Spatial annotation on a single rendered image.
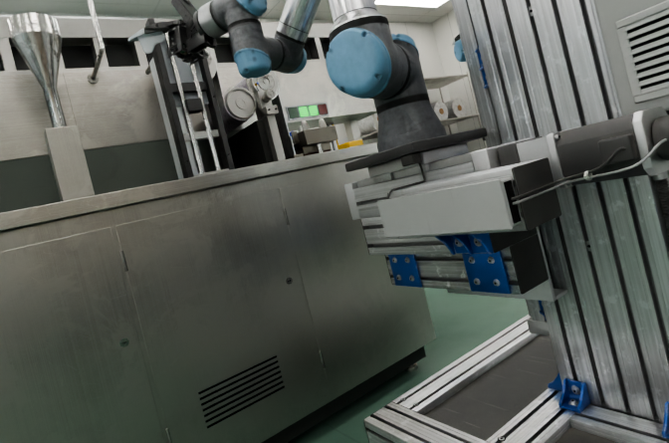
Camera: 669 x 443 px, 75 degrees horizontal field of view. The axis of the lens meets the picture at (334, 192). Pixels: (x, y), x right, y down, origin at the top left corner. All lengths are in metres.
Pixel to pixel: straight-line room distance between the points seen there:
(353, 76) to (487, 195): 0.33
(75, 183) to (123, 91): 0.53
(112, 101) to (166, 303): 0.95
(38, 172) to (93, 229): 0.65
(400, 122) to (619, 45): 0.39
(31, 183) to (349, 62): 1.35
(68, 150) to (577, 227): 1.43
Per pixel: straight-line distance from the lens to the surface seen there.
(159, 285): 1.30
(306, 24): 1.11
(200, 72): 1.62
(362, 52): 0.81
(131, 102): 1.99
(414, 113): 0.93
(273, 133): 1.72
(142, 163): 1.93
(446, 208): 0.69
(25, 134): 1.91
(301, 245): 1.46
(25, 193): 1.88
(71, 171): 1.62
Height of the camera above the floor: 0.77
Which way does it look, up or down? level
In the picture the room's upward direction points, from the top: 14 degrees counter-clockwise
